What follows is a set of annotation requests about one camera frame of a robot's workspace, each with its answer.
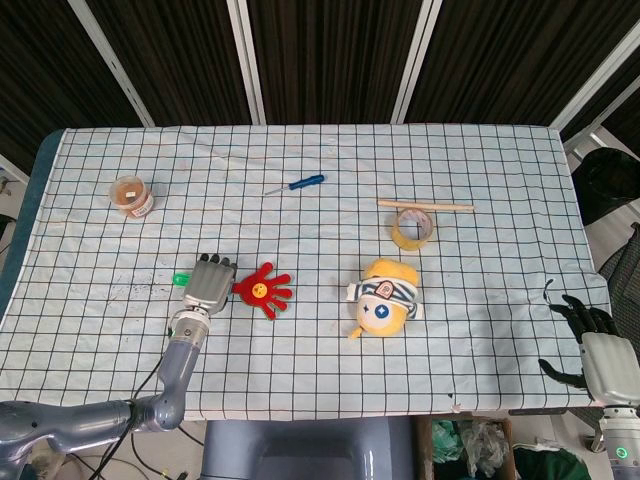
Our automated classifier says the wooden stick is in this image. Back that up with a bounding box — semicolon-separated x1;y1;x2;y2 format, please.
377;199;476;213

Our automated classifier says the black cable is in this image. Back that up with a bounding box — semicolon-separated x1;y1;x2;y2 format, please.
64;359;191;480

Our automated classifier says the cardboard box with bags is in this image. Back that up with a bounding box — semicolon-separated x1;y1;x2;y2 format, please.
416;413;518;480

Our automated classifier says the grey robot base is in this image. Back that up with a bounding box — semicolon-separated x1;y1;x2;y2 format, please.
201;417;417;480

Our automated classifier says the yellow tape roll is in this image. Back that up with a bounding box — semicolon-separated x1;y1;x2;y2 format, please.
390;208;437;252

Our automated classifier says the red hand-shaped clapper toy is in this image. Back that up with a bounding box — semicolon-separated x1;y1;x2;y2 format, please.
172;262;294;322

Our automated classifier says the green cloth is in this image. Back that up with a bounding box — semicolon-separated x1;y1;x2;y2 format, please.
513;444;594;480

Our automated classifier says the yellow plush toy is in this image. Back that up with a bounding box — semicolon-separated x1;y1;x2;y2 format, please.
347;257;425;341

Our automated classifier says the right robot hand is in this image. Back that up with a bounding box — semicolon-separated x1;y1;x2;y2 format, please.
538;294;640;407

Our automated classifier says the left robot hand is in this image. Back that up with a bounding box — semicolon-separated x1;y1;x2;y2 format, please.
180;253;239;316

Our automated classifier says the blue-handled screwdriver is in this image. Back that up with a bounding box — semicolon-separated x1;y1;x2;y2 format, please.
264;174;325;197

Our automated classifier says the round jar with brown contents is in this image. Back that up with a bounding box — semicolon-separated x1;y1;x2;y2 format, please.
109;175;155;220

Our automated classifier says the black trash bag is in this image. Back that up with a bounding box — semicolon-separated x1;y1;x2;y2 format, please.
572;147;640;226

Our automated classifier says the checkered tablecloth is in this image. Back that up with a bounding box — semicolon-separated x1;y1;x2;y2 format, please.
0;123;620;422

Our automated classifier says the mesh office chair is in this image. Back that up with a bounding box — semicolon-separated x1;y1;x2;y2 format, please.
598;222;640;346

